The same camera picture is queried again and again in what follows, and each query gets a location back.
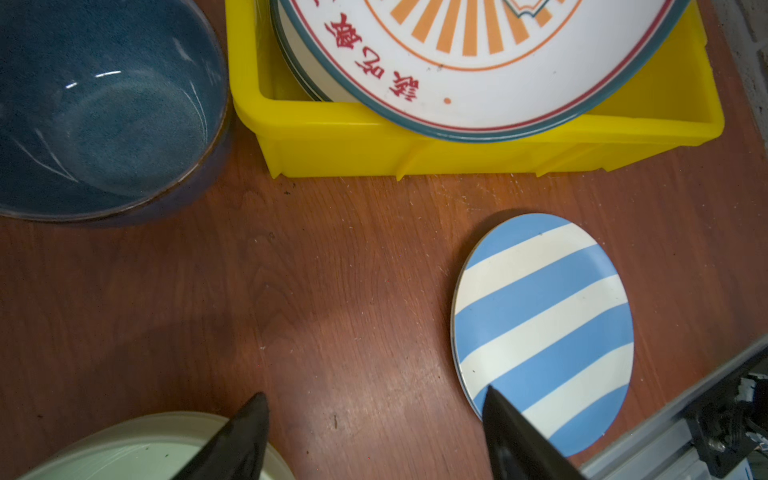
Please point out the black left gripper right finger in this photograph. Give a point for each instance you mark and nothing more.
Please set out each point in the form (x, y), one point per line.
(516, 449)

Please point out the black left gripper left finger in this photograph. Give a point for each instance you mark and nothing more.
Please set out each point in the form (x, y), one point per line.
(236, 451)

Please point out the white plate orange sunburst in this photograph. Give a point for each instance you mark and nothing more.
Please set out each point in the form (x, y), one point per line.
(483, 71)

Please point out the light green bowl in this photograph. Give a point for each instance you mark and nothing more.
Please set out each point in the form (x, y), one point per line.
(154, 446)

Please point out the blue white striped plate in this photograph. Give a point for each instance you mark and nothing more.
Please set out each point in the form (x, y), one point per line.
(541, 315)

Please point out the dark blue ceramic bowl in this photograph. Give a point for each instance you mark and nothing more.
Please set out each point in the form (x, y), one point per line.
(112, 112)

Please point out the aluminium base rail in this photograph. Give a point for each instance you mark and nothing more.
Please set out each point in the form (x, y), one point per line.
(661, 447)

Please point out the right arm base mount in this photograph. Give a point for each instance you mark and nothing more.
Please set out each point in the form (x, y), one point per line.
(729, 420)

